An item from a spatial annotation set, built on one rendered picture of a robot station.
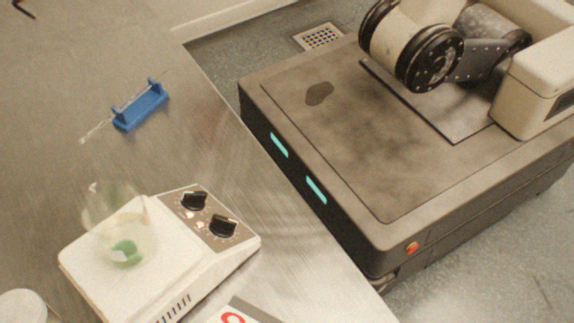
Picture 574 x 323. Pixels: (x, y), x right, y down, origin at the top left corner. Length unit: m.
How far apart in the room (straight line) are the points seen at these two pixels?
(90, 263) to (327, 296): 0.28
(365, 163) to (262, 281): 0.67
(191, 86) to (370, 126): 0.60
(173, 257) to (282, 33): 1.75
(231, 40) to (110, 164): 1.49
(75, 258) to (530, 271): 1.32
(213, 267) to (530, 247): 1.24
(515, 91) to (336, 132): 0.45
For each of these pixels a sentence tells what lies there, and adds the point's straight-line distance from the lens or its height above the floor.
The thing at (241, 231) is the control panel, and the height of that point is 0.79.
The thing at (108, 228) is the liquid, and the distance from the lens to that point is 0.56.
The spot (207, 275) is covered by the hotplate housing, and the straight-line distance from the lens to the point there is 0.58.
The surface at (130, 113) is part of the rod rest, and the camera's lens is 0.82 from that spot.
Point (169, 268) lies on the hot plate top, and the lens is 0.55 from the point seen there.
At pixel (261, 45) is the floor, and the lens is 2.16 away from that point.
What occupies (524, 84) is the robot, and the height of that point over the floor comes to 0.53.
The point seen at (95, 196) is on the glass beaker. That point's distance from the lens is 0.53.
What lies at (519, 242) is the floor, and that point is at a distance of 1.67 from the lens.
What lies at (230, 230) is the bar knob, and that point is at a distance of 0.60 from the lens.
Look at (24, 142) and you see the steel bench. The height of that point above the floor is 0.75.
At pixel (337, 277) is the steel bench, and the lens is 0.63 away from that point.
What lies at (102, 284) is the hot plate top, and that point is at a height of 0.84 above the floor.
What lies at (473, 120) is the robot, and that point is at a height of 0.38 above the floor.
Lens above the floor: 1.32
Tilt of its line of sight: 51 degrees down
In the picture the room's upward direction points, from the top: 1 degrees counter-clockwise
